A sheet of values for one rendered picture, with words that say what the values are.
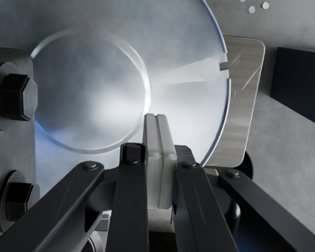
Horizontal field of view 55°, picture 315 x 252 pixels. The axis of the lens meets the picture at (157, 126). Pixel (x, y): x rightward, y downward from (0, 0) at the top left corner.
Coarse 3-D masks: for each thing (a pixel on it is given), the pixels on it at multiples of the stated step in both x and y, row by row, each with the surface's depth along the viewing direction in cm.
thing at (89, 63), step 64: (0, 0) 28; (64, 0) 28; (128, 0) 28; (192, 0) 28; (64, 64) 29; (128, 64) 29; (192, 64) 30; (64, 128) 31; (128, 128) 31; (192, 128) 32
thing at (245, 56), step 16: (240, 48) 30; (256, 48) 30; (224, 64) 30; (240, 64) 30; (256, 64) 30; (240, 80) 31; (256, 80) 31; (240, 96) 31; (240, 112) 32; (224, 128) 32; (240, 128) 32; (224, 144) 33; (240, 144) 33; (208, 160) 34; (224, 160) 34; (240, 160) 34
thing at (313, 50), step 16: (288, 48) 98; (304, 48) 100; (288, 64) 97; (304, 64) 87; (272, 80) 109; (288, 80) 97; (304, 80) 87; (272, 96) 109; (288, 96) 96; (304, 96) 87; (304, 112) 86
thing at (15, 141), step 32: (0, 64) 14; (32, 64) 19; (0, 96) 14; (32, 96) 16; (0, 128) 15; (32, 128) 20; (0, 160) 15; (32, 160) 20; (0, 192) 16; (32, 192) 17; (0, 224) 16
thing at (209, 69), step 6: (204, 60) 30; (210, 60) 30; (216, 60) 30; (204, 66) 30; (210, 66) 30; (216, 66) 30; (204, 72) 30; (210, 72) 30; (216, 72) 30; (204, 78) 31; (210, 78) 31
